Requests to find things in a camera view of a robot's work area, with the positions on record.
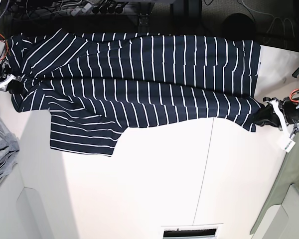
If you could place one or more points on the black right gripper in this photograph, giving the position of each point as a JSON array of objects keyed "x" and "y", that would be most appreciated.
[{"x": 14, "y": 87}]

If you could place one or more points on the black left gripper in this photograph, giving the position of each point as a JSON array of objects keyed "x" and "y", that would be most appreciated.
[{"x": 266, "y": 116}]

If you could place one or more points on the navy white-striped t-shirt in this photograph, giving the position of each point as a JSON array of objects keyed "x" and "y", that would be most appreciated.
[{"x": 97, "y": 85}]

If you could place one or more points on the grey cloth pile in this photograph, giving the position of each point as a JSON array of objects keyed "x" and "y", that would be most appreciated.
[{"x": 9, "y": 149}]

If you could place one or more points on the black round stool base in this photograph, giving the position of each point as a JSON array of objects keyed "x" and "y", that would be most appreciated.
[{"x": 238, "y": 26}]

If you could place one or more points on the green-grey side panel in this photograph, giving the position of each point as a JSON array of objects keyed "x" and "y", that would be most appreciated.
[{"x": 279, "y": 216}]

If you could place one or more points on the white power strip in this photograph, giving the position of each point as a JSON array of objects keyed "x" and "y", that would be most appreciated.
[{"x": 80, "y": 9}]

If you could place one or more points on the white left side panel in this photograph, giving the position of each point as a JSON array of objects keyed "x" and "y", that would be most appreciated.
[{"x": 22, "y": 214}]

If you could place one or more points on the white slotted vent tray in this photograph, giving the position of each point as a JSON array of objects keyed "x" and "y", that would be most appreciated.
[{"x": 204, "y": 231}]

